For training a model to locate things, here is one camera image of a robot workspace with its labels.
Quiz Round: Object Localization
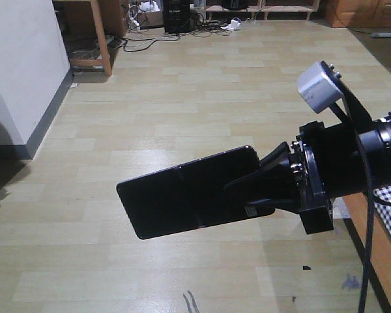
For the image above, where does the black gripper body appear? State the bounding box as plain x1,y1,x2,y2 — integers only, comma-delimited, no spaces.
294,121,368,234

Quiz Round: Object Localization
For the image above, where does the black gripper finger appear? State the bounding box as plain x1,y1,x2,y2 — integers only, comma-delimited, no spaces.
259,142,293,176
224,177,300,213

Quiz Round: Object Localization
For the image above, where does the black foldable smartphone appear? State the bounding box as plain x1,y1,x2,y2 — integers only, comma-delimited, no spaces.
116,145,275,239

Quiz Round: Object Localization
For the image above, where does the white power strip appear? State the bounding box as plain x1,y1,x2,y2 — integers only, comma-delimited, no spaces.
220,20,242,31

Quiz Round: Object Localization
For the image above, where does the orange wooden cabinet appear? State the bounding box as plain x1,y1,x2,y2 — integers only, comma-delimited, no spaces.
319,0,391,28

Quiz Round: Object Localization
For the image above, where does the black computer tower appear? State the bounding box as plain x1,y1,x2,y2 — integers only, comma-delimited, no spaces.
163,0,191,34

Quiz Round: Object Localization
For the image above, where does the light wooden table leg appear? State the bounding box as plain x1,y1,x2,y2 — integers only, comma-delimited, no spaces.
70,0,112,77

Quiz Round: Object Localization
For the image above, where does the black camera cable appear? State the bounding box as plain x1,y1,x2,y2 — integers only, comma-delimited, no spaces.
332,74,391,313

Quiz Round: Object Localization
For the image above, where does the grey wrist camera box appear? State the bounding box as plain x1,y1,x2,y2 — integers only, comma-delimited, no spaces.
297,61,344,113

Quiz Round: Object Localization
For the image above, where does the wooden bed frame rail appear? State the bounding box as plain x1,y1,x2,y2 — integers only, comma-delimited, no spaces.
343,193,391,312

